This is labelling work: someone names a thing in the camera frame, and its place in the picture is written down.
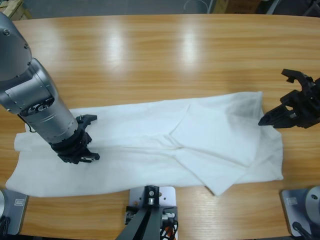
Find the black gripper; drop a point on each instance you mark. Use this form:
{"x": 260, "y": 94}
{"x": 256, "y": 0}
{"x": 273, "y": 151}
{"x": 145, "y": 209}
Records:
{"x": 72, "y": 147}
{"x": 310, "y": 107}

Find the white T-shirt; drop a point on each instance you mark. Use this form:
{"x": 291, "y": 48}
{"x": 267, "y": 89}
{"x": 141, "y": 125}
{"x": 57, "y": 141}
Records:
{"x": 150, "y": 150}

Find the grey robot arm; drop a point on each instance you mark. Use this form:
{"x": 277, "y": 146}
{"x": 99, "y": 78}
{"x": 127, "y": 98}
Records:
{"x": 37, "y": 100}

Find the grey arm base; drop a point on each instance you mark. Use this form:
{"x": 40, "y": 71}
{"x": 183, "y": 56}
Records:
{"x": 15, "y": 217}
{"x": 295, "y": 207}

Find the white mounting block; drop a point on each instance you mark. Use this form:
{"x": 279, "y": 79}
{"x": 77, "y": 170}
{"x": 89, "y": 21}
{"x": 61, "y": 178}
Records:
{"x": 168, "y": 196}

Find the silver connector block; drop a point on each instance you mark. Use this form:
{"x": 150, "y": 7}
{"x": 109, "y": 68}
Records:
{"x": 168, "y": 216}

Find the dark background equipment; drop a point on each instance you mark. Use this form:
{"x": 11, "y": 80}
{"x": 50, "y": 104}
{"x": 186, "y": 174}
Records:
{"x": 290, "y": 7}

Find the brown cardboard box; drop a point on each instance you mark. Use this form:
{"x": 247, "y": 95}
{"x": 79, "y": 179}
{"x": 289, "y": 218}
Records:
{"x": 237, "y": 5}

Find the wooden crate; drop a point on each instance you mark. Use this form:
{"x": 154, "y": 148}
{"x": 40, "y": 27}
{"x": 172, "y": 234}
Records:
{"x": 17, "y": 8}

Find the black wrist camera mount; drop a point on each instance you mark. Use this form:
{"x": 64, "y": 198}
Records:
{"x": 90, "y": 118}
{"x": 292, "y": 73}

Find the dark camera post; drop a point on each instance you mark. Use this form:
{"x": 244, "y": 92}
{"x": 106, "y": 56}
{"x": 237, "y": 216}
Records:
{"x": 147, "y": 225}

